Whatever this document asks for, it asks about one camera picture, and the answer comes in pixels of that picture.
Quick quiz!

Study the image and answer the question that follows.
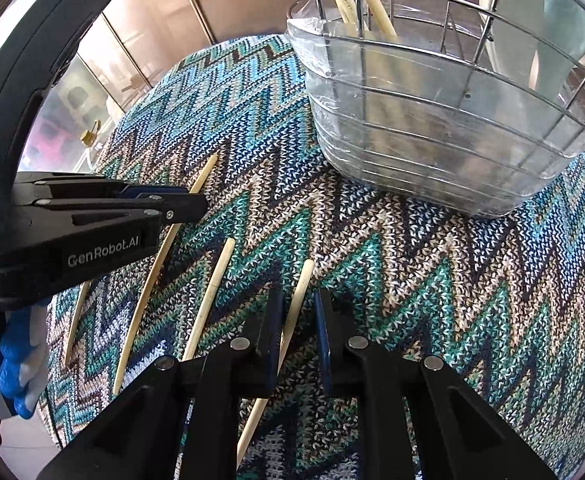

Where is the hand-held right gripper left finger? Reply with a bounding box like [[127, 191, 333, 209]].
[[36, 287, 286, 480]]

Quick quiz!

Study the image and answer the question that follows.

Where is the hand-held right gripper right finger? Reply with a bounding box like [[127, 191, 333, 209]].
[[315, 287, 558, 480]]

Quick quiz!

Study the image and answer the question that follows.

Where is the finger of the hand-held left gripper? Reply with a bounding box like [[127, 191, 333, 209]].
[[16, 172, 189, 203], [27, 192, 208, 233]]

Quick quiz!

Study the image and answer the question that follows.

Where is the wire utensil holder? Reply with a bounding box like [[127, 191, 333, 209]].
[[276, 0, 585, 218]]

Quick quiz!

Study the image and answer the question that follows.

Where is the light blue ceramic spoon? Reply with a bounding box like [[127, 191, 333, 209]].
[[495, 0, 585, 91]]

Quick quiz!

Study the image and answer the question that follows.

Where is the person's left hand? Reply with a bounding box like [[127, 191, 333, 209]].
[[0, 290, 50, 421]]

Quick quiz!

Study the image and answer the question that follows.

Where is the glass sliding door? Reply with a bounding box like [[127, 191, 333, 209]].
[[2, 0, 153, 196]]

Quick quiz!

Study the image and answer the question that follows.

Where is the cooking oil bottle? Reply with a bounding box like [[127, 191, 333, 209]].
[[78, 119, 104, 161]]

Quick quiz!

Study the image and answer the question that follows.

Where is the zigzag knitted cloth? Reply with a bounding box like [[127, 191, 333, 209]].
[[42, 32, 585, 480]]

